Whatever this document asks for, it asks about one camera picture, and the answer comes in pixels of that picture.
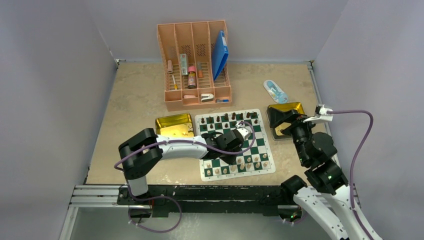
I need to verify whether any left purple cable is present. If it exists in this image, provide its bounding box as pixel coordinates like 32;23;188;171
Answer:
114;120;257;173

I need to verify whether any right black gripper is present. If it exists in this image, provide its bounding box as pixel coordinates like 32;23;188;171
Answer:
268;107;321;164

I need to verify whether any blue white packaged item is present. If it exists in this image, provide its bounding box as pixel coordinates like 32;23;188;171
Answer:
263;80;289;104

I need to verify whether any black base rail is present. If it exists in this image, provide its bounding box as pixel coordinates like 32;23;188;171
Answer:
117;184;306;222

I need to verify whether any left gold tin tray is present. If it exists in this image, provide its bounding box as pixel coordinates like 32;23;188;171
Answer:
155;113;195;138

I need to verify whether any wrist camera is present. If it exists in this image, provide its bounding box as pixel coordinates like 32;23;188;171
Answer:
235;121;253;140
303;104;334;124

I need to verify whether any white stapler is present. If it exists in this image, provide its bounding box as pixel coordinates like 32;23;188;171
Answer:
200;93;215;103

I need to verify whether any blue folder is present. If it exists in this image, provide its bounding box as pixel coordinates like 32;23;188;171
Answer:
211;30;229;82

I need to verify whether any pink desk organizer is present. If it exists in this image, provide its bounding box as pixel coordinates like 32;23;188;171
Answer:
156;20;232;112

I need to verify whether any gold tin tray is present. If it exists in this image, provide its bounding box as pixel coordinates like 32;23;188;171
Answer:
266;102;305;141
155;113;195;138

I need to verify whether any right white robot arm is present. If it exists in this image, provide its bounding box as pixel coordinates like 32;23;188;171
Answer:
266;105;381;240

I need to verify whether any white green box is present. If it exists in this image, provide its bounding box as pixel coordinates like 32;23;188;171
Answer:
179;53;189;76

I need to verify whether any brown bottle pink cap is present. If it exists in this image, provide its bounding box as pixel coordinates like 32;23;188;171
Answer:
187;65;197;89

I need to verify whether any green white chess board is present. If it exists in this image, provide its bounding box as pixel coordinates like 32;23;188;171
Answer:
194;109;276;182

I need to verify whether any right gold tin tray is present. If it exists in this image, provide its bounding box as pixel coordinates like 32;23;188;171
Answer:
266;102;305;141

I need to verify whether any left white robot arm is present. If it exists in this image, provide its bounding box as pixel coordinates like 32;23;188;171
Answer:
114;126;252;205

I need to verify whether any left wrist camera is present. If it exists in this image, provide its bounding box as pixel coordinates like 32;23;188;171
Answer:
235;121;253;140

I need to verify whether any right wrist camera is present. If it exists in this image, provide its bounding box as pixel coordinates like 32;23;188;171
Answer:
303;104;334;124

